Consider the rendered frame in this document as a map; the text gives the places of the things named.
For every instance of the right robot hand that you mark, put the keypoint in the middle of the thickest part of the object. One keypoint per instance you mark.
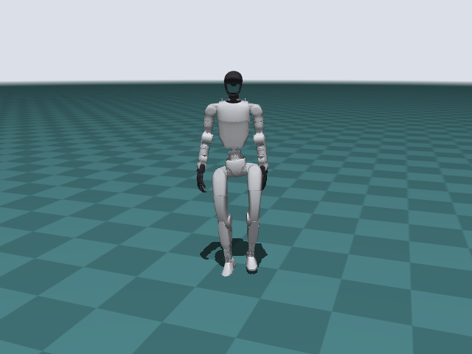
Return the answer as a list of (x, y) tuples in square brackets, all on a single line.
[(200, 182)]

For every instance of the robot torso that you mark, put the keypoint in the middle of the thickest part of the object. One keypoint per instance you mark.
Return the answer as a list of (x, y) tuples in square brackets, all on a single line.
[(233, 129)]

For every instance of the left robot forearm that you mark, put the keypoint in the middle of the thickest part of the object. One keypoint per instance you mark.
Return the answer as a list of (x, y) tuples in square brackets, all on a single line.
[(261, 154)]

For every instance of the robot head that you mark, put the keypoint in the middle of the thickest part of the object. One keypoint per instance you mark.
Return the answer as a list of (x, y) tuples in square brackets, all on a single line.
[(233, 78)]

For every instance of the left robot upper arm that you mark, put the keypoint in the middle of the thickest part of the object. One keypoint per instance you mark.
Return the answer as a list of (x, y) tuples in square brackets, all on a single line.
[(257, 112)]

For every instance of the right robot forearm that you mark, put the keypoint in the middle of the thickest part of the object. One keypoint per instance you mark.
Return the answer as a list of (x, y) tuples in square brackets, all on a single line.
[(203, 154)]

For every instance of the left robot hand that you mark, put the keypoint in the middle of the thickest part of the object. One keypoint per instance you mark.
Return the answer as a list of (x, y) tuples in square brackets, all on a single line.
[(264, 172)]

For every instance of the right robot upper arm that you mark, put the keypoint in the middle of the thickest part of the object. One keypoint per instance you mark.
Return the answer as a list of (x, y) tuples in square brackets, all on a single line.
[(211, 110)]

